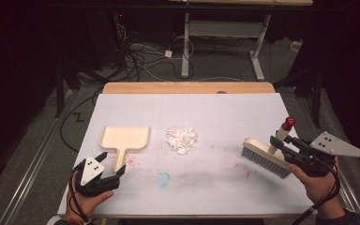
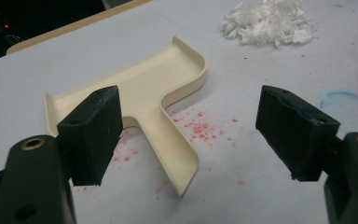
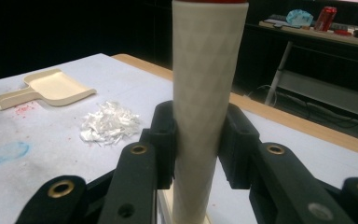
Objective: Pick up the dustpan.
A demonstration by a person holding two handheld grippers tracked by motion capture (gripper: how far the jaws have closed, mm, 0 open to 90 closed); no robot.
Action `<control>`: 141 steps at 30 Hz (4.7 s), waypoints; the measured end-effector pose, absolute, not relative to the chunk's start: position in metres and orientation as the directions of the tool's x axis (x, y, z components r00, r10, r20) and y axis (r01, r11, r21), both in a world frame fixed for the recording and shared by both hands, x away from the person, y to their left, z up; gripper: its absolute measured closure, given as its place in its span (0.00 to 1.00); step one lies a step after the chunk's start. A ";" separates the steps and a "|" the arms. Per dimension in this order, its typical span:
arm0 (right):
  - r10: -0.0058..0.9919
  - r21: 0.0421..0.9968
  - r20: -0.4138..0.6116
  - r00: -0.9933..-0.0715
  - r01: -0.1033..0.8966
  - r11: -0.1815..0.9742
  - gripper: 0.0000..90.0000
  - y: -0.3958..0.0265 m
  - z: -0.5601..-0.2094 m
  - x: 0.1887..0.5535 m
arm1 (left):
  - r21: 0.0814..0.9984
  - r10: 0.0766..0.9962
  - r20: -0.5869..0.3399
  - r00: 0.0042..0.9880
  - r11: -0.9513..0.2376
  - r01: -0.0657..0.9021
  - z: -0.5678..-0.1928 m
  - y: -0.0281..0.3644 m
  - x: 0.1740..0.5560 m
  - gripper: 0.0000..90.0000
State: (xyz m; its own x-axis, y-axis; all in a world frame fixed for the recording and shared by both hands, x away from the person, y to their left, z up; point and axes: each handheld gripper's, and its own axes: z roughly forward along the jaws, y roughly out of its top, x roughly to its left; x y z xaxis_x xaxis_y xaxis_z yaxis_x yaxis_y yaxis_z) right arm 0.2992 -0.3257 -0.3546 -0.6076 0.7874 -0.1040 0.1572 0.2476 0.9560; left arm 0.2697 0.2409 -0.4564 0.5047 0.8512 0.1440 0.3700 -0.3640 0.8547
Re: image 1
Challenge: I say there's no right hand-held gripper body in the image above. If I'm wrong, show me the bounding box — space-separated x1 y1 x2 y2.
282 130 360 178

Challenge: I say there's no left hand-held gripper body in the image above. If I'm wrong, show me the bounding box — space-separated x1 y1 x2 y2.
74 155 121 198

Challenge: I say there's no white brush with red-capped handle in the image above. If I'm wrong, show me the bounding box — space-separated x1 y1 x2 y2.
241 116 297 180

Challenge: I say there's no cream dustpan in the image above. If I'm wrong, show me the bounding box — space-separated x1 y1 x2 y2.
98 125 151 173

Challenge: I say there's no pile of white paper scraps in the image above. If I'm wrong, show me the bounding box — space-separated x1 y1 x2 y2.
164 126 199 156

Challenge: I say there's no person's right hand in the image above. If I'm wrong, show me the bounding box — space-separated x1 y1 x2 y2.
289 161 341 205

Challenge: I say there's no person's left hand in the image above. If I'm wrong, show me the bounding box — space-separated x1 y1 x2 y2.
65 187 115 222

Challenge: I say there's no black metal stand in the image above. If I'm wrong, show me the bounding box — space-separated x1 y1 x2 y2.
54 59 83 119
275 62 326 129

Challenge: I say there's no white table cover sheet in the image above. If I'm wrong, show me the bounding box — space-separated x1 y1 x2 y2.
56 92 314 219

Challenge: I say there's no wooden table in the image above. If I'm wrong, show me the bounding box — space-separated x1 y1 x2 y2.
101 82 277 95

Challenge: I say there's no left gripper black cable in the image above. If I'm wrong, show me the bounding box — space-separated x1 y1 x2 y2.
68 162 90 223

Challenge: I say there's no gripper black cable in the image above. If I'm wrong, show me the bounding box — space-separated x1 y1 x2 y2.
68 162 90 223
292 157 341 225

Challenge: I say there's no metal floor rail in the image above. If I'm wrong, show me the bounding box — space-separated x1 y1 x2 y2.
293 93 360 225
0 88 76 225

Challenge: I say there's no red wrist bracelet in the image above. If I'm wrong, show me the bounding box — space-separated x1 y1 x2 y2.
64 216 85 225

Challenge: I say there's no long black floor cable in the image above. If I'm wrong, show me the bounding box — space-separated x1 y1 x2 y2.
59 87 104 154

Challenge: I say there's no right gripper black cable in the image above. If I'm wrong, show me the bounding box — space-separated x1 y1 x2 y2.
292 157 341 225

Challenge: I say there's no tangle of floor cables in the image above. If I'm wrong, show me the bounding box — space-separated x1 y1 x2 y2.
112 22 198 83

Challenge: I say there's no white table with frame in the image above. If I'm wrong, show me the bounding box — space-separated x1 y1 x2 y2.
168 0 314 82

